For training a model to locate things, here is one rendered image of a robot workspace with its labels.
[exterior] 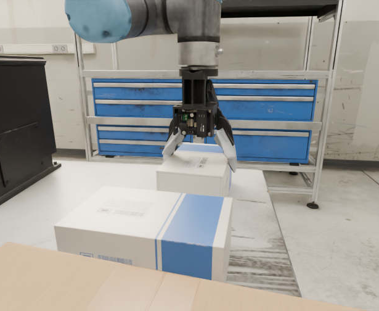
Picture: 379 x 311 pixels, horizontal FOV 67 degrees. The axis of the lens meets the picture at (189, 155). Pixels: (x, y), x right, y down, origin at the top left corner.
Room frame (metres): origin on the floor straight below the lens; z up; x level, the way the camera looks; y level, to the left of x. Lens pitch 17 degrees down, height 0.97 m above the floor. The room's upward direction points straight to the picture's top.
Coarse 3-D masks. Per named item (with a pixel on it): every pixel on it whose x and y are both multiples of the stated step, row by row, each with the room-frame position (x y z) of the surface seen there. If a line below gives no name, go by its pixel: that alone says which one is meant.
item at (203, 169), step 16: (192, 144) 0.66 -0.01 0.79; (208, 144) 0.66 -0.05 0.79; (176, 160) 0.54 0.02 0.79; (192, 160) 0.54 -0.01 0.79; (208, 160) 0.54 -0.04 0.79; (224, 160) 0.54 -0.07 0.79; (160, 176) 0.48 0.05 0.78; (176, 176) 0.47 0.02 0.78; (192, 176) 0.47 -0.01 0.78; (208, 176) 0.46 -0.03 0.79; (224, 176) 0.48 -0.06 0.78; (176, 192) 0.47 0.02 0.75; (192, 192) 0.47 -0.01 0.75; (208, 192) 0.46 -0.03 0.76; (224, 192) 0.49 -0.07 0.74
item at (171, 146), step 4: (180, 132) 0.56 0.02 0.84; (172, 136) 0.57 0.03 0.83; (176, 136) 0.55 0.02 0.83; (180, 136) 0.56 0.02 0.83; (184, 136) 0.56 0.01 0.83; (168, 140) 0.57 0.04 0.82; (172, 140) 0.54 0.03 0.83; (176, 140) 0.57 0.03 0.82; (180, 140) 0.56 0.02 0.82; (168, 144) 0.53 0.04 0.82; (172, 144) 0.56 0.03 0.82; (176, 144) 0.57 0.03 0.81; (168, 148) 0.55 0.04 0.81; (172, 148) 0.57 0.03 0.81; (176, 148) 0.58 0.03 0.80; (164, 152) 0.53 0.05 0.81; (168, 152) 0.57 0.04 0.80; (172, 152) 0.57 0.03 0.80; (164, 156) 0.57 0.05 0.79; (168, 156) 0.57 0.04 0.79; (164, 160) 0.57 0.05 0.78
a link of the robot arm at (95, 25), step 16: (80, 0) 0.40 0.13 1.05; (96, 0) 0.39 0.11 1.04; (112, 0) 0.40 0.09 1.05; (128, 0) 0.43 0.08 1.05; (144, 0) 0.49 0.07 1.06; (80, 16) 0.40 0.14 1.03; (96, 16) 0.40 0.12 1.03; (112, 16) 0.39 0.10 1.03; (128, 16) 0.43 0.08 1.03; (144, 16) 0.48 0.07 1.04; (80, 32) 0.41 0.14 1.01; (96, 32) 0.40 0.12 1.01; (112, 32) 0.40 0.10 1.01; (128, 32) 0.44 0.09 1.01
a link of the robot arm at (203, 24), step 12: (168, 0) 0.52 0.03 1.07; (180, 0) 0.52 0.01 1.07; (192, 0) 0.51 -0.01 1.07; (204, 0) 0.51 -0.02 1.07; (216, 0) 0.52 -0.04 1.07; (168, 12) 0.52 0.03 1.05; (180, 12) 0.52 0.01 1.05; (192, 12) 0.51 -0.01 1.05; (204, 12) 0.51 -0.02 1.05; (216, 12) 0.52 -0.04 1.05; (180, 24) 0.52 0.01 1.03; (192, 24) 0.51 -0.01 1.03; (204, 24) 0.51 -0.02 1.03; (216, 24) 0.52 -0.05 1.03; (180, 36) 0.53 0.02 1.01; (192, 36) 0.51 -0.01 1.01; (204, 36) 0.51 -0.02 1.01; (216, 36) 0.52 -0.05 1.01
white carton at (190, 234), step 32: (96, 192) 0.39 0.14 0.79; (128, 192) 0.39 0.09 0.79; (160, 192) 0.39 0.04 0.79; (64, 224) 0.30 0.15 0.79; (96, 224) 0.30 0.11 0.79; (128, 224) 0.30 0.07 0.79; (160, 224) 0.30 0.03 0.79; (192, 224) 0.30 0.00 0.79; (224, 224) 0.30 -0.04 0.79; (96, 256) 0.29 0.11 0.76; (128, 256) 0.28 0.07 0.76; (160, 256) 0.27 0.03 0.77; (192, 256) 0.26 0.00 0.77; (224, 256) 0.27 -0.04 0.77
